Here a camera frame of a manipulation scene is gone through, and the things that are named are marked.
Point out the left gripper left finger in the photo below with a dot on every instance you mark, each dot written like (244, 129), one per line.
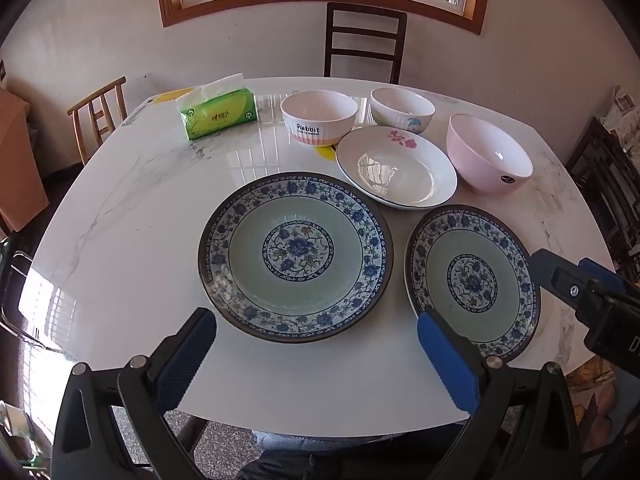
(111, 424)

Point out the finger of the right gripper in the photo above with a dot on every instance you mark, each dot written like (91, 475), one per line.
(608, 278)
(553, 274)

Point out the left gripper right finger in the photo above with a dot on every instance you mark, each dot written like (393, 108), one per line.
(521, 423)

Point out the small blue floral plate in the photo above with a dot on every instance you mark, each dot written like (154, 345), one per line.
(474, 271)

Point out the pink plastic bowl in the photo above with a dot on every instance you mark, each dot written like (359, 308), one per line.
(489, 160)

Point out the large blue floral plate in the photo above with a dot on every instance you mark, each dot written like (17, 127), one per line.
(295, 257)

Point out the white plate pink flowers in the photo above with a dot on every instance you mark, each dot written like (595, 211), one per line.
(397, 168)

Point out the white cartoon bowl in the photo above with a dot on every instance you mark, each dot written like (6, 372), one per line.
(400, 108)

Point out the white Rabbit bowl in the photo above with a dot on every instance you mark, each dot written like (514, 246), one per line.
(319, 117)

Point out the dark wooden side furniture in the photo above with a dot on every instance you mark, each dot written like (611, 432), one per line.
(609, 182)

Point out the black metal chair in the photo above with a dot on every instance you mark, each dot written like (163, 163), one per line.
(15, 264)

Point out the newspaper bundle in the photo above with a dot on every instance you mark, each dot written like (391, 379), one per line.
(622, 118)

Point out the orange covered box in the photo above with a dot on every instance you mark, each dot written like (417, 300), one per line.
(22, 194)

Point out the yellow hot warning sticker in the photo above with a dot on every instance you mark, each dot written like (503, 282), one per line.
(327, 152)

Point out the light wooden chair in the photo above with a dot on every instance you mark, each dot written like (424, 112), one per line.
(101, 119)

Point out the dark wooden chair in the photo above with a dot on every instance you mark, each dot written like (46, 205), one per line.
(355, 41)

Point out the green tissue pack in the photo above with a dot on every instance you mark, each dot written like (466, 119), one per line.
(222, 104)

